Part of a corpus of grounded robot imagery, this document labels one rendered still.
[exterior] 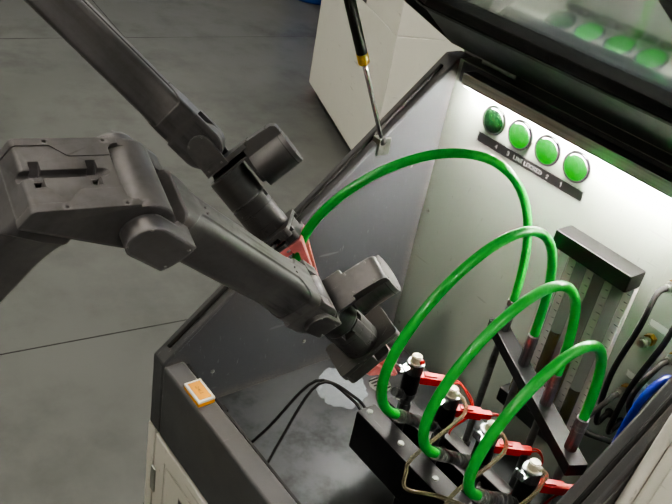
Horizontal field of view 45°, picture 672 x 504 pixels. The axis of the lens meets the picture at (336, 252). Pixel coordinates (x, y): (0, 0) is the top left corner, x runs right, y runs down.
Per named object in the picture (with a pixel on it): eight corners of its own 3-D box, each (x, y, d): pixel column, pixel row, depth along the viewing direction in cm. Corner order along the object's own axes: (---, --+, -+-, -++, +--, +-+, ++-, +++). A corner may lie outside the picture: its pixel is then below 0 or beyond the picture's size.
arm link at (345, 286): (273, 274, 103) (300, 330, 100) (346, 225, 101) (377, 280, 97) (313, 294, 114) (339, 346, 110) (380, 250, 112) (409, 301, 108)
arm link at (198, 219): (70, 155, 70) (107, 255, 65) (121, 119, 69) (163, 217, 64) (280, 283, 108) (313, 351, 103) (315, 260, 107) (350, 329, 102)
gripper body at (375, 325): (403, 337, 113) (377, 311, 108) (348, 383, 113) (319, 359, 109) (384, 310, 117) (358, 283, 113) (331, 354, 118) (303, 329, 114)
